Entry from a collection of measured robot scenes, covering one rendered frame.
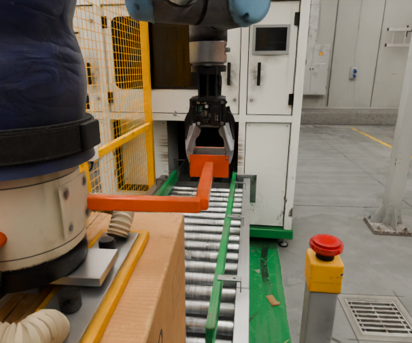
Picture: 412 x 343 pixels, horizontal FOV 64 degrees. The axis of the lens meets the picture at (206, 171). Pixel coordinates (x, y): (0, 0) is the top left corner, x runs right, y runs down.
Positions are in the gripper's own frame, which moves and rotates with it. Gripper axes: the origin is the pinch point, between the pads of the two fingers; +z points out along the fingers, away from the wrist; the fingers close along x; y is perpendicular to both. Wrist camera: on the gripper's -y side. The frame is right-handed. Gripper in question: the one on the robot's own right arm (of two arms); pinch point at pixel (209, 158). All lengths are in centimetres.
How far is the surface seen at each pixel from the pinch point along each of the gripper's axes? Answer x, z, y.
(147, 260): -10.1, 13.3, 21.3
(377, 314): 94, 122, -96
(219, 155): 2.3, -1.6, 3.5
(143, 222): -14.8, 13.5, 6.0
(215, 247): -2, 66, -74
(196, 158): -2.6, -1.0, 3.7
